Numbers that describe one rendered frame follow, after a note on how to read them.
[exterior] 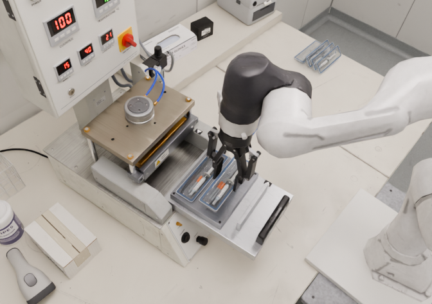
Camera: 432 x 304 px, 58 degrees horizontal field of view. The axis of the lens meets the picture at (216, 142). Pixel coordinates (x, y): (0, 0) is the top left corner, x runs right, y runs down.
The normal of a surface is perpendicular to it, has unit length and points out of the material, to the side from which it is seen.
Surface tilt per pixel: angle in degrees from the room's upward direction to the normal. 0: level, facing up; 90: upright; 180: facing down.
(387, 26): 90
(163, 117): 0
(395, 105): 29
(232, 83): 80
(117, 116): 0
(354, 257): 1
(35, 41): 90
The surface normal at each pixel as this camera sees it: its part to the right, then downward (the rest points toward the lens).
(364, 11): -0.67, 0.56
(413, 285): -0.45, 0.67
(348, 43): 0.06, -0.62
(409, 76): -0.36, -0.43
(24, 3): 0.83, 0.47
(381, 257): -0.98, -0.01
